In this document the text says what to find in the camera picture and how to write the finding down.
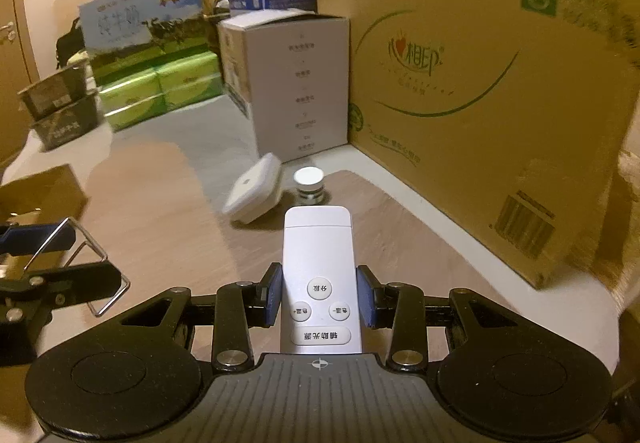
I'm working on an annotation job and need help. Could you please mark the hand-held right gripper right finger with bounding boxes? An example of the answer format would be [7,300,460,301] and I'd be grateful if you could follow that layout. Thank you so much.
[355,265,521,372]

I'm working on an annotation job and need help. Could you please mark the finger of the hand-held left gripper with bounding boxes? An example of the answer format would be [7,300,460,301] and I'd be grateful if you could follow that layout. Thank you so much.
[0,218,77,258]
[0,261,127,310]

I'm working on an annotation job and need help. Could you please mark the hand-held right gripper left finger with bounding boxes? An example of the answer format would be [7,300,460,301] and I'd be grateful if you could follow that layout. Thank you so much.
[120,263,284,372]

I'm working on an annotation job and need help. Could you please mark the white remote control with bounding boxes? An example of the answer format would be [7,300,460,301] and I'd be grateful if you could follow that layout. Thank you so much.
[280,206,366,355]

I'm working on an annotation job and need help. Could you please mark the small brown cardboard box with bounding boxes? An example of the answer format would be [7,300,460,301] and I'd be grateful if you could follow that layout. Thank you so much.
[0,164,89,226]

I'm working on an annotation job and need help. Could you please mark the white square lidded container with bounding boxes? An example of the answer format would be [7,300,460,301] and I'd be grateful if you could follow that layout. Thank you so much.
[222,152,284,224]

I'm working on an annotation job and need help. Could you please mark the small white-capped jar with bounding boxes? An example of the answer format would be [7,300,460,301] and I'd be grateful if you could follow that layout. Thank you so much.
[292,166,329,207]

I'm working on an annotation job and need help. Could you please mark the dark printed box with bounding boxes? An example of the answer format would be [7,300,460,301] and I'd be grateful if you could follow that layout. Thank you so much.
[17,64,99,120]
[30,96,104,152]

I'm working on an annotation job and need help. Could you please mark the green tissue pack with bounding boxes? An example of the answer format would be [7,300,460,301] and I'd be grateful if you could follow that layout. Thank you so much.
[101,92,167,132]
[156,51,222,88]
[97,70,161,101]
[161,74,224,112]

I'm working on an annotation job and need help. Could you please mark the wooden door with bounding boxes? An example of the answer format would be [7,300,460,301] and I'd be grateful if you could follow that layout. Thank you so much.
[0,0,42,169]

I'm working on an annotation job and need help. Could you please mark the black bag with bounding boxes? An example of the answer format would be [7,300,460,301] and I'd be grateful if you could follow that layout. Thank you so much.
[54,17,87,70]

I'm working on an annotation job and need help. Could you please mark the white printed carton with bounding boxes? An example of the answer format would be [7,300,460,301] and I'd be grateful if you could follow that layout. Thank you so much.
[218,8,351,163]

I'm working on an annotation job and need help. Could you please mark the large brown cardboard box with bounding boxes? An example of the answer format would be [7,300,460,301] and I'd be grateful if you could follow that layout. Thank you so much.
[316,0,640,291]

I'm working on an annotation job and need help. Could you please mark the cow print milk carton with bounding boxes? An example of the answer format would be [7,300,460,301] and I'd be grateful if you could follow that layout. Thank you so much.
[78,0,212,86]

